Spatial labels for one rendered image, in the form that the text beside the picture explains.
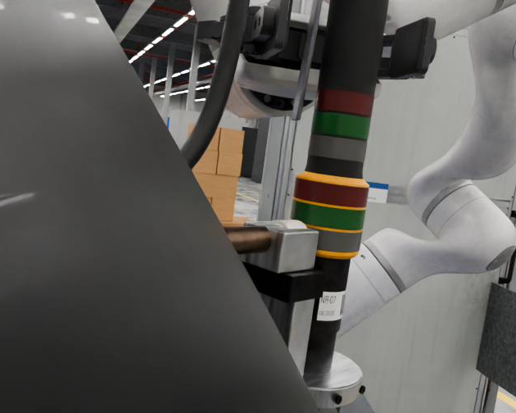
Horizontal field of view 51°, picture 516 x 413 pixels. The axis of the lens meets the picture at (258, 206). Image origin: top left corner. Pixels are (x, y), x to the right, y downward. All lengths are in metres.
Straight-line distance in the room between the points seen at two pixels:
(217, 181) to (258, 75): 8.21
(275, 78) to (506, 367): 2.27
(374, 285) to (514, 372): 1.55
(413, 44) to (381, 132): 1.95
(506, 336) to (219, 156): 6.53
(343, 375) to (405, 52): 0.20
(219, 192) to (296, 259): 8.32
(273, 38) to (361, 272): 0.76
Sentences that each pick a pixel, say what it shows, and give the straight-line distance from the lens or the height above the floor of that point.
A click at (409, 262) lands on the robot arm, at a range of 1.04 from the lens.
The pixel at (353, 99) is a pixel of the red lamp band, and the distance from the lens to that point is 0.31.
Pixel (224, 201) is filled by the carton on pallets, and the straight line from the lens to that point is 8.64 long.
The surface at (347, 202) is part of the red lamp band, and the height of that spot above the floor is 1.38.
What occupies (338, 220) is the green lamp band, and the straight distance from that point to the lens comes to 0.31.
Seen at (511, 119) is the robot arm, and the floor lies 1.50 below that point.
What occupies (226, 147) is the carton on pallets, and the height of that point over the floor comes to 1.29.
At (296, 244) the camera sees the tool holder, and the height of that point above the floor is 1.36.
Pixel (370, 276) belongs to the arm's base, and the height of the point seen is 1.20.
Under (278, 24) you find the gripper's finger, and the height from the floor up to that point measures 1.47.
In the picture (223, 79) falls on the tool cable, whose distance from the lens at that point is 0.25.
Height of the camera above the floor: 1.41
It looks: 6 degrees down
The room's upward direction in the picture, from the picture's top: 8 degrees clockwise
